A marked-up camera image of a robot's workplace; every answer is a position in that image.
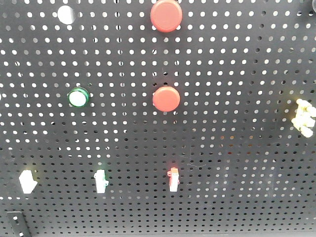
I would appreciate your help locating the lower red push button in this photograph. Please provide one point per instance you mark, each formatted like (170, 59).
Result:
(166, 99)

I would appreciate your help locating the red push button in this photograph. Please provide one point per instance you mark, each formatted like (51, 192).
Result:
(166, 15)
(166, 99)

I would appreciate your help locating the green illuminated push button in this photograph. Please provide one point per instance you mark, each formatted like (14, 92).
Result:
(78, 97)

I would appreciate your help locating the upper red push button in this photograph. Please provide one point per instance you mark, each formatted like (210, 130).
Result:
(166, 15)

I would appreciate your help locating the black perforated pegboard panel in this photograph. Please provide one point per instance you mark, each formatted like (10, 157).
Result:
(239, 67)

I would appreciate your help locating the left black table clamp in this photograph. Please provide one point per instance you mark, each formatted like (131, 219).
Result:
(18, 224)

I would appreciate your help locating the white red rocker switch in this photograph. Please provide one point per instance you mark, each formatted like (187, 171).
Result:
(173, 175)

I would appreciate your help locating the white green rocker switch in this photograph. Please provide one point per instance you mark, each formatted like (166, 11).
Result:
(100, 181)

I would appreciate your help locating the white rocker switch left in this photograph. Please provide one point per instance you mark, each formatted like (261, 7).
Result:
(27, 182)

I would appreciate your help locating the yellow lever handle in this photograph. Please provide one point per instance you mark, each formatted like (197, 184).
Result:
(303, 120)

